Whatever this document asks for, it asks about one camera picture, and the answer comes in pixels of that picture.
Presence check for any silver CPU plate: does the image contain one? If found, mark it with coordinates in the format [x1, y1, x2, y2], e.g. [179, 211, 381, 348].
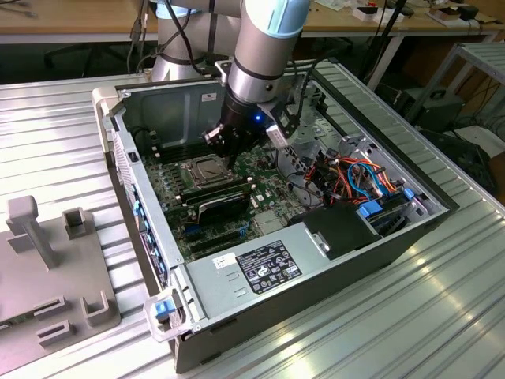
[196, 159, 228, 183]

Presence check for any metal socket cover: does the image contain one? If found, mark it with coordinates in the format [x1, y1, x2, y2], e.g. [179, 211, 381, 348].
[186, 156, 234, 190]

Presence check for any CPU socket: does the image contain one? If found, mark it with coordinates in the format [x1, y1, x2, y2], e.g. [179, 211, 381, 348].
[181, 155, 234, 191]

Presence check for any green motherboard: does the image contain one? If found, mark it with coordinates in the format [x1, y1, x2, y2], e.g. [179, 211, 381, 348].
[140, 132, 294, 264]

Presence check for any black RAM stick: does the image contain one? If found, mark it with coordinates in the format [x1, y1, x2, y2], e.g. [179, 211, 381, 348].
[178, 176, 253, 201]
[181, 183, 257, 207]

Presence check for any silver drive cage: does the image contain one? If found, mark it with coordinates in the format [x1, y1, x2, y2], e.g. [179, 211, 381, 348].
[275, 118, 345, 206]

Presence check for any black graphics card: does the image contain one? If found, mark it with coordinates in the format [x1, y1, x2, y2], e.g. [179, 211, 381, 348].
[196, 193, 252, 227]

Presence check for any black plastic shroud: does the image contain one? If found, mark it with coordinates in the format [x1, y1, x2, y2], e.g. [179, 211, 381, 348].
[287, 203, 383, 261]

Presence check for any wooden desk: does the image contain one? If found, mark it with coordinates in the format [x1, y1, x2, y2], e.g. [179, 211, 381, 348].
[0, 0, 159, 45]
[301, 0, 502, 44]

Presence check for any blue disk carrier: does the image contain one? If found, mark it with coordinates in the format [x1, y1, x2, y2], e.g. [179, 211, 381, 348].
[356, 195, 410, 223]

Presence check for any silver power supply unit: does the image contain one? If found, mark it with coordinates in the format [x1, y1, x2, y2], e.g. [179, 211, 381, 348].
[185, 224, 331, 321]

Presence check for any blue case latch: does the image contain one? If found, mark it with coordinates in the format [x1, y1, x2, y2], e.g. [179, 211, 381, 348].
[155, 300, 175, 321]

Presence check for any open black PC case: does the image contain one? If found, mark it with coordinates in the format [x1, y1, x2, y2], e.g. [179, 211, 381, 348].
[91, 66, 461, 374]

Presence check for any brown cardboard box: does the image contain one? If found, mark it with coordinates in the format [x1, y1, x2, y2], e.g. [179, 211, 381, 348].
[428, 6, 463, 25]

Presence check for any grey parts rack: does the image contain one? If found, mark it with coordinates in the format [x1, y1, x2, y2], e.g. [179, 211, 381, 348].
[0, 195, 123, 366]

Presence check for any metal slat shelf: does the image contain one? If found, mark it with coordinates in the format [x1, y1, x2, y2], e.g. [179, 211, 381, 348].
[404, 41, 505, 131]

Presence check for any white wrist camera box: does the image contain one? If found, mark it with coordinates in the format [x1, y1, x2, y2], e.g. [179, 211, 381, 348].
[265, 100, 301, 149]

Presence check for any blue wire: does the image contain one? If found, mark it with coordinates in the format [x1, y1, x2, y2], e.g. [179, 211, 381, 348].
[346, 161, 386, 201]

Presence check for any grey hanging cable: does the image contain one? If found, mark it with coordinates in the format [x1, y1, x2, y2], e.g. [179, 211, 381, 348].
[129, 0, 149, 74]

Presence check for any orange wire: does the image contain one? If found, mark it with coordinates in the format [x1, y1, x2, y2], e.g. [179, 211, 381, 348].
[338, 157, 398, 195]

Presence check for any black box with handle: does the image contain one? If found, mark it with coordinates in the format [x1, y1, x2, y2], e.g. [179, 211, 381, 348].
[417, 88, 467, 132]

